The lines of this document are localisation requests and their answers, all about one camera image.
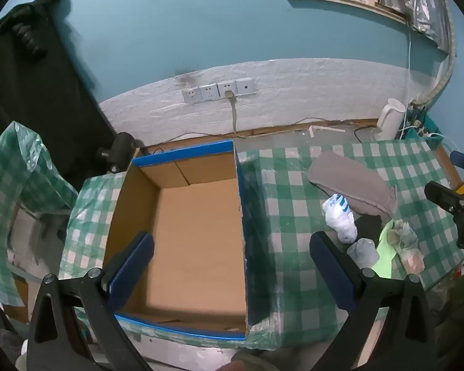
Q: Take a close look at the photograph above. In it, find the pale patterned sock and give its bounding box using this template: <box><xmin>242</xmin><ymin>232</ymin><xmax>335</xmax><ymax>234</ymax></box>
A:
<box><xmin>389</xmin><ymin>220</ymin><xmax>419</xmax><ymax>254</ymax></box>

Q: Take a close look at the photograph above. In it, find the black round knob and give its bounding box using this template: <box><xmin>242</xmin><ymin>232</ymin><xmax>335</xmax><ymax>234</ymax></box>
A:
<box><xmin>97</xmin><ymin>132</ymin><xmax>140</xmax><ymax>174</ymax></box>

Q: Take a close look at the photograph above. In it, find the green checkered plastic sheet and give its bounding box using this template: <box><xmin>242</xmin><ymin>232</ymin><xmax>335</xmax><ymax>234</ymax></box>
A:
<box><xmin>0</xmin><ymin>121</ymin><xmax>80</xmax><ymax>308</ymax></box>

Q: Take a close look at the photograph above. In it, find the blue plastic basket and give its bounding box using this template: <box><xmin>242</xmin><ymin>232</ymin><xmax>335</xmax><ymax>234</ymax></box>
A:
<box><xmin>400</xmin><ymin>104</ymin><xmax>441</xmax><ymax>149</ymax></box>

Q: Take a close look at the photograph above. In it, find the black hanging cloth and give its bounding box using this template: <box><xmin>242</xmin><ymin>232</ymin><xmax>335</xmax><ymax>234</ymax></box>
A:
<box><xmin>0</xmin><ymin>0</ymin><xmax>118</xmax><ymax>186</ymax></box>

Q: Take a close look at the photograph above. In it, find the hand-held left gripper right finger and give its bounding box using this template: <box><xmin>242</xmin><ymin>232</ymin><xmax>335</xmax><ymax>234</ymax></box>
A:
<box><xmin>309</xmin><ymin>231</ymin><xmax>437</xmax><ymax>371</ymax></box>

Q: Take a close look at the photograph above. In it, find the large grey sock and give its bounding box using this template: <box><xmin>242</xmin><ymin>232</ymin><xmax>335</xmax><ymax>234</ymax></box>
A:
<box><xmin>307</xmin><ymin>151</ymin><xmax>398</xmax><ymax>217</ymax></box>

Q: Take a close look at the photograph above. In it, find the blue-edged cardboard box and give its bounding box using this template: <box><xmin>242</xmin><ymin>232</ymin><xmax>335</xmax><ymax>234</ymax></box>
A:
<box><xmin>102</xmin><ymin>139</ymin><xmax>261</xmax><ymax>343</ymax></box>

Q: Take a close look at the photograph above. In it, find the black sock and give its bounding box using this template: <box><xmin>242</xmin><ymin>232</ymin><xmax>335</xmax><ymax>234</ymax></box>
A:
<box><xmin>354</xmin><ymin>214</ymin><xmax>383</xmax><ymax>240</ymax></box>

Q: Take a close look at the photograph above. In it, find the black cable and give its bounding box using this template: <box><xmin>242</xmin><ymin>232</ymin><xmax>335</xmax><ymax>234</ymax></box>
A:
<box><xmin>354</xmin><ymin>125</ymin><xmax>376</xmax><ymax>142</ymax></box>

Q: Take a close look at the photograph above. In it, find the white electric kettle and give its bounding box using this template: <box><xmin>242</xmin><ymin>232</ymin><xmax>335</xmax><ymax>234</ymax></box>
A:
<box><xmin>372</xmin><ymin>98</ymin><xmax>406</xmax><ymax>142</ymax></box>

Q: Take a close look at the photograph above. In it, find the light green paper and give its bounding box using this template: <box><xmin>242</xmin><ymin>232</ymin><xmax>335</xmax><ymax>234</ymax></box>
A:
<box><xmin>371</xmin><ymin>222</ymin><xmax>401</xmax><ymax>279</ymax></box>

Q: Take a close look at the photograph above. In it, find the white blue striped sock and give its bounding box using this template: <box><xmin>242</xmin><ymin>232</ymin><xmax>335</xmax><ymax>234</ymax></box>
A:
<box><xmin>322</xmin><ymin>193</ymin><xmax>358</xmax><ymax>244</ymax></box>

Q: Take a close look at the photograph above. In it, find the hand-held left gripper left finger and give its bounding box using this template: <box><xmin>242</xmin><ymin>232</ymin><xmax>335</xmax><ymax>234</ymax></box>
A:
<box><xmin>25</xmin><ymin>231</ymin><xmax>155</xmax><ymax>371</ymax></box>

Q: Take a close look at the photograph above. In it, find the thin white cable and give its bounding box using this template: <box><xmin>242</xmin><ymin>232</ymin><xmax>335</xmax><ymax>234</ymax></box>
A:
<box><xmin>407</xmin><ymin>25</ymin><xmax>413</xmax><ymax>103</ymax></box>

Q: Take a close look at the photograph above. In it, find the grey plug with cable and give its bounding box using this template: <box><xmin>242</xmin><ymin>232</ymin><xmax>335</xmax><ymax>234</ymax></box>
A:
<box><xmin>224</xmin><ymin>90</ymin><xmax>240</xmax><ymax>137</ymax></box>

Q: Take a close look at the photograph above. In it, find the pale corrugated hose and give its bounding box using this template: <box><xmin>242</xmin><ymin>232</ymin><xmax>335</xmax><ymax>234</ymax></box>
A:
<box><xmin>421</xmin><ymin>8</ymin><xmax>458</xmax><ymax>106</ymax></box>

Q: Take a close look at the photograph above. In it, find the green checkered tablecloth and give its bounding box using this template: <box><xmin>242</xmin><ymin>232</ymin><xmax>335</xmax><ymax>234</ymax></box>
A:
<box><xmin>58</xmin><ymin>139</ymin><xmax>464</xmax><ymax>346</ymax></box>

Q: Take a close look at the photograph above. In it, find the white trim strip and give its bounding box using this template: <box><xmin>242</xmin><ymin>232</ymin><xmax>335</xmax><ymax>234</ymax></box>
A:
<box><xmin>308</xmin><ymin>125</ymin><xmax>346</xmax><ymax>139</ymax></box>

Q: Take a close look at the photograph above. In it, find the grey metal frame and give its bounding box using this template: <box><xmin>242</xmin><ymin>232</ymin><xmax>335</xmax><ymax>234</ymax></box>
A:
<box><xmin>8</xmin><ymin>199</ymin><xmax>74</xmax><ymax>279</ymax></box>

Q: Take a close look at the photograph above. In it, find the silver foil curtain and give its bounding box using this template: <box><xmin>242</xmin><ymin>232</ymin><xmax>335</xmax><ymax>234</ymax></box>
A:
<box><xmin>375</xmin><ymin>0</ymin><xmax>455</xmax><ymax>53</ymax></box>

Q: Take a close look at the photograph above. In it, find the wooden wall shelf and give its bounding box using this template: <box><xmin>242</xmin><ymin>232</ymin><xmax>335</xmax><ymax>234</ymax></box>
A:
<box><xmin>282</xmin><ymin>0</ymin><xmax>414</xmax><ymax>26</ymax></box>

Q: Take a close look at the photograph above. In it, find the pink patterned sock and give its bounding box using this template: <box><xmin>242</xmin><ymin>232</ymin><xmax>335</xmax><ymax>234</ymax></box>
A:
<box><xmin>398</xmin><ymin>248</ymin><xmax>426</xmax><ymax>273</ymax></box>

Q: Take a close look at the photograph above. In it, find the light grey rolled sock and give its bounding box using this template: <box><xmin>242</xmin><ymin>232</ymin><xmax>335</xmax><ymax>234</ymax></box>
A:
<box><xmin>347</xmin><ymin>238</ymin><xmax>380</xmax><ymax>269</ymax></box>

